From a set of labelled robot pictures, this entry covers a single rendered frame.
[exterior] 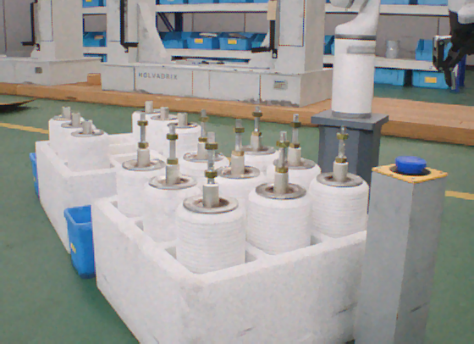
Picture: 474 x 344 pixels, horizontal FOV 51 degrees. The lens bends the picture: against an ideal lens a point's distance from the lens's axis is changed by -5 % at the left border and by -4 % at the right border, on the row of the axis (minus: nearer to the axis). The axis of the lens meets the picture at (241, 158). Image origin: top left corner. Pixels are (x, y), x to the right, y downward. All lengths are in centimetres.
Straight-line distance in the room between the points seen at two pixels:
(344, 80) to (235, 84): 187
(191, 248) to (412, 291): 29
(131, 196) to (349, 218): 36
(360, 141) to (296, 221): 44
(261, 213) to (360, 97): 50
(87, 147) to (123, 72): 232
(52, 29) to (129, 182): 320
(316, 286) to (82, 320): 41
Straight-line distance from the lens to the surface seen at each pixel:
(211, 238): 67
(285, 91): 285
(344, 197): 80
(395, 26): 915
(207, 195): 69
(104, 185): 116
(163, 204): 77
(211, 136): 68
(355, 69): 115
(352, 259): 80
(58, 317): 96
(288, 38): 289
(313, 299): 78
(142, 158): 90
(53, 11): 402
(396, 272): 69
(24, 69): 419
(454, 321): 99
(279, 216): 73
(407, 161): 67
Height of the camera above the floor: 48
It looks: 14 degrees down
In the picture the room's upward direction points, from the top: 1 degrees clockwise
